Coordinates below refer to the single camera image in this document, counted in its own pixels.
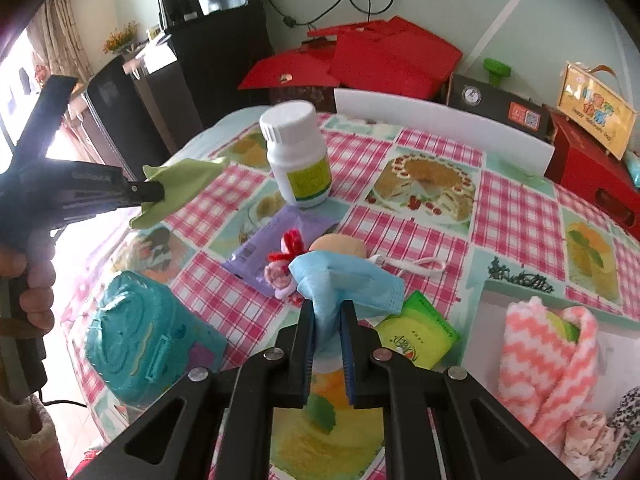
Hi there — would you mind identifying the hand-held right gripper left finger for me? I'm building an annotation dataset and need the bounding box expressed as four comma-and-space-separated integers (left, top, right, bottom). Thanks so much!
70, 300, 317, 480

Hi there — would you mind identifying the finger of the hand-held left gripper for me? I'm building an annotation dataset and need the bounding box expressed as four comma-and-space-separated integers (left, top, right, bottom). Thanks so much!
122, 182, 167, 206

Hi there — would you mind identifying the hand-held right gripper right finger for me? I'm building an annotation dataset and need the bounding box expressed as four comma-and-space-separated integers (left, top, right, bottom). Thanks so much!
341, 300, 576, 480

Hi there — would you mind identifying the light green cloth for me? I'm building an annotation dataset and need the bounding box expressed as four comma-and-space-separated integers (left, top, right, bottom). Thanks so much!
129, 156, 231, 231

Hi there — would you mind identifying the blue face mask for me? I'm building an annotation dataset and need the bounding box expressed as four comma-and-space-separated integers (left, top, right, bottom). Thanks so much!
290, 249, 447, 348

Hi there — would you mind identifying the small pink doll ornament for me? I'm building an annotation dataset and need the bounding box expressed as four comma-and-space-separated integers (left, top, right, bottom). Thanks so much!
265, 229, 308, 301

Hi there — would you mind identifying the beige makeup sponge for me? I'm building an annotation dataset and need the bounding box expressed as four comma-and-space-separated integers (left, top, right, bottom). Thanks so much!
307, 232, 368, 261

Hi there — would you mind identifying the purple foil packet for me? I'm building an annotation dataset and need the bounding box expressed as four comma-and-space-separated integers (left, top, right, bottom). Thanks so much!
221, 205, 341, 298

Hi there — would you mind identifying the pink white wavy towel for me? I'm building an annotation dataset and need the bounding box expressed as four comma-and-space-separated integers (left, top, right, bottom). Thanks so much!
497, 296, 601, 446

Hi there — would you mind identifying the pink floral scrunchie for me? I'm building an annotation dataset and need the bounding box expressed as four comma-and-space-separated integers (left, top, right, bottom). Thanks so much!
560, 410, 621, 480

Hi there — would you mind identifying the shallow teal tray box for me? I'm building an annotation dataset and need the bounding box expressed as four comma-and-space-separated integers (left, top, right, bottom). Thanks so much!
462, 280, 640, 480

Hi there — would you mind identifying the leopard print scrunchie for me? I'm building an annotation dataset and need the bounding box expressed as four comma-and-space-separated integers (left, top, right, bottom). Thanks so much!
605, 390, 640, 441

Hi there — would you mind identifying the person's left hand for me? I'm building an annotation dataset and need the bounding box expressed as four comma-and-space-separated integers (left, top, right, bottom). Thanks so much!
0, 245, 57, 341

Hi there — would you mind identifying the low black cabinet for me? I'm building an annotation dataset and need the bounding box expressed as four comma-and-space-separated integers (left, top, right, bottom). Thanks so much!
85, 55, 176, 171

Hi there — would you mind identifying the tall black cabinet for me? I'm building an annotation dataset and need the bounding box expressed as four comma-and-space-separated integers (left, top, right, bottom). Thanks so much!
167, 0, 275, 141

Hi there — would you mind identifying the teal plastic box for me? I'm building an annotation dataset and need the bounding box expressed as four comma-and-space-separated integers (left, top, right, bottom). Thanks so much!
84, 270, 228, 408

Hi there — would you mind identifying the beige curtain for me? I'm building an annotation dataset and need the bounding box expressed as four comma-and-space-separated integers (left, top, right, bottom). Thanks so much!
25, 0, 93, 86

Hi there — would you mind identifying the yellow flower bunch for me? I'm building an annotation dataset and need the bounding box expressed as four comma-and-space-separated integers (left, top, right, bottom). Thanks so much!
102, 22, 138, 56

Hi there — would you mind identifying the white pill bottle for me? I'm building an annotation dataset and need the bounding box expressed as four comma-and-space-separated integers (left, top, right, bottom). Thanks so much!
259, 101, 333, 208

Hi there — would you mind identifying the dark floral box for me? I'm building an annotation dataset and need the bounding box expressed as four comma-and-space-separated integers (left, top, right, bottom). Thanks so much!
270, 85, 336, 113

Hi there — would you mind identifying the red flat box with clasp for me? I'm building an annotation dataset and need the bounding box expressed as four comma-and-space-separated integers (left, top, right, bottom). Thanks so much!
237, 40, 341, 91

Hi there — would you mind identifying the beige fuzzy object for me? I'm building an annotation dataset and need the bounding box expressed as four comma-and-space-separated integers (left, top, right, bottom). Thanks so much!
7, 394, 68, 480

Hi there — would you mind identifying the white chair back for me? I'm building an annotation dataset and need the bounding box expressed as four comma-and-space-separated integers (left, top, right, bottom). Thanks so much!
334, 87, 556, 176

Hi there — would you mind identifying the large red gift box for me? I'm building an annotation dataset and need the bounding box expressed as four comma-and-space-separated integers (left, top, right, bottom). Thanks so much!
307, 16, 463, 101

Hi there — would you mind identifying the black box with gauge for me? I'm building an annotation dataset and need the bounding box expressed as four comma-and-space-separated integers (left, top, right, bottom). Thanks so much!
447, 74, 551, 143

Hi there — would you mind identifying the red carton with cutout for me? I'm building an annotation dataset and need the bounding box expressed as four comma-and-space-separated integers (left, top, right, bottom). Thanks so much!
545, 112, 640, 241

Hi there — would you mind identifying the green knob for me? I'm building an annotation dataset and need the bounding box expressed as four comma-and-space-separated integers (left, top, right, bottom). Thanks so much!
482, 58, 512, 86

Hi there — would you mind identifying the blue wet wipes pack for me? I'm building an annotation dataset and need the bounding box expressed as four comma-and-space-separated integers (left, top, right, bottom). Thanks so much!
622, 150, 640, 186

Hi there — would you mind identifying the gold gift bag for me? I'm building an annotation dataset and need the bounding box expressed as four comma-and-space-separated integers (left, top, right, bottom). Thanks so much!
557, 61, 638, 161

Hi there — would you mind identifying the thin black cable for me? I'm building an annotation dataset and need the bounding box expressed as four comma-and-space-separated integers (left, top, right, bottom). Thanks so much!
37, 395, 96, 408

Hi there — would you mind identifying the black plug cable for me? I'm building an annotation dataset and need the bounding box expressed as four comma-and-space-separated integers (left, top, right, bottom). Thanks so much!
262, 0, 321, 28

